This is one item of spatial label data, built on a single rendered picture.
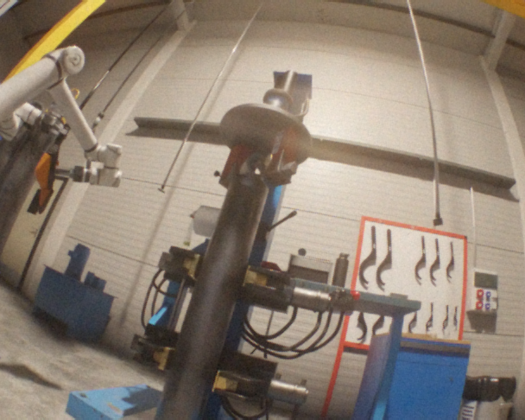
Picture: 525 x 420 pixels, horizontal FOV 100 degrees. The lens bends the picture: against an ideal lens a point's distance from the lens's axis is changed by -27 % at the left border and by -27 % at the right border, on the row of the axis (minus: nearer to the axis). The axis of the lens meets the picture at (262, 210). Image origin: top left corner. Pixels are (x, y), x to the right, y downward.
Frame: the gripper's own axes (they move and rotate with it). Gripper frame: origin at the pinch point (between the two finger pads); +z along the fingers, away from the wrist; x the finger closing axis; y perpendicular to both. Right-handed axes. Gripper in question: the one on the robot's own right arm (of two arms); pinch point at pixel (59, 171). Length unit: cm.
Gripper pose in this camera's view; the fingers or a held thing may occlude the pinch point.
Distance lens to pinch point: 161.9
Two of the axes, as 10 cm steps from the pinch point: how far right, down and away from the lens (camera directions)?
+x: -6.0, 1.8, 7.8
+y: 0.3, 9.8, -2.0
